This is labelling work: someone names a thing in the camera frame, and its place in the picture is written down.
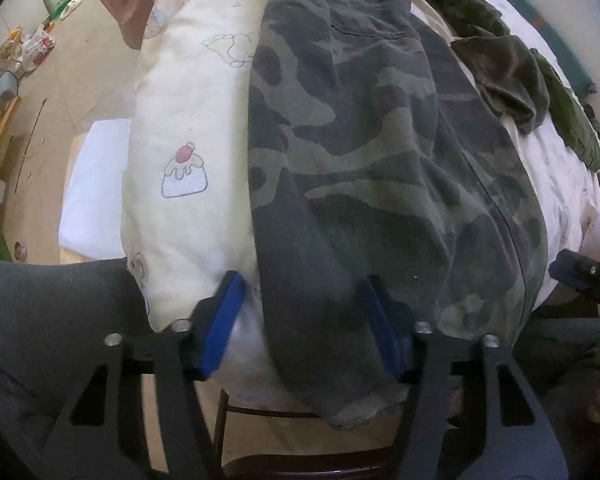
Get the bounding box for thin floor stick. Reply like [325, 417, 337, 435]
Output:
[12, 99, 48, 193]

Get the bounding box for person's left leg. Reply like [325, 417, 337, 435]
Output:
[0, 257, 153, 480]

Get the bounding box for person's leg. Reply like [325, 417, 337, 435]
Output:
[0, 257, 153, 480]
[515, 302, 600, 461]

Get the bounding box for camouflage pants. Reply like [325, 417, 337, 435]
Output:
[247, 0, 548, 428]

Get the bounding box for person's right leg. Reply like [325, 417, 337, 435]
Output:
[515, 302, 600, 461]

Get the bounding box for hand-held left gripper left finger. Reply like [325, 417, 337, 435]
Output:
[45, 270, 246, 480]

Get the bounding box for dark camouflage garment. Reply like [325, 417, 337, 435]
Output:
[420, 0, 551, 133]

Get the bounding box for green garment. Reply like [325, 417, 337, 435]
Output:
[530, 47, 600, 171]

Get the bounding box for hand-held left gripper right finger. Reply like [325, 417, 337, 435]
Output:
[357, 274, 571, 480]

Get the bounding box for cream bear print duvet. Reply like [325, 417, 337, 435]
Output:
[120, 0, 600, 406]

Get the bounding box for teal bed bumper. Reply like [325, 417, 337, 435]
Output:
[500, 0, 596, 96]

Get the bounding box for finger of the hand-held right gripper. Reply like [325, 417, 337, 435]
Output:
[549, 249, 600, 292]

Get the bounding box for dark brown wooden chair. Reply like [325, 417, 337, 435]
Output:
[215, 390, 406, 480]

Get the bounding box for red white plastic bags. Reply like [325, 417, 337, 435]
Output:
[0, 25, 58, 73]

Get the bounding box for white foam board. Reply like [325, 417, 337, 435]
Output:
[60, 119, 133, 261]

